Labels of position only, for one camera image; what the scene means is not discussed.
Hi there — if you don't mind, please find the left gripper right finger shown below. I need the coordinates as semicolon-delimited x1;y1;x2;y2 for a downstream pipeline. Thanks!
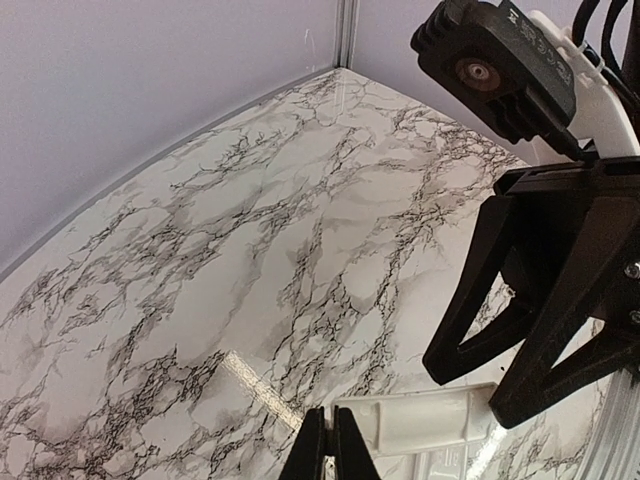
333;406;381;480

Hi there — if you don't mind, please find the right aluminium frame post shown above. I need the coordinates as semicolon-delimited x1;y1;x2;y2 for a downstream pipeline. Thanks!
332;0;359;69

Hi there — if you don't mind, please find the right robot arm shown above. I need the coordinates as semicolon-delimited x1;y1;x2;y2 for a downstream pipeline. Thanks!
411;1;639;429

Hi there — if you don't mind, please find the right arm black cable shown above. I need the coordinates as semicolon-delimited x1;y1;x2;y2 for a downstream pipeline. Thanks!
569;0;640;111

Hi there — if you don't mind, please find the white remote control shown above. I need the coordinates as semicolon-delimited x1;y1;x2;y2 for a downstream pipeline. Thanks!
333;383;507;479

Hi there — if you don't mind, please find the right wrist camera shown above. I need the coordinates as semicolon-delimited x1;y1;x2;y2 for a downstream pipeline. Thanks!
410;1;588;161

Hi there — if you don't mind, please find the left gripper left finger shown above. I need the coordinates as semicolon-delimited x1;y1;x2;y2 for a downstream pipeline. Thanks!
282;407;329;480

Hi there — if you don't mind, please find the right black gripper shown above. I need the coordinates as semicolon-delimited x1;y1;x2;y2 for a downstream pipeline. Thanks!
423;157;639;428

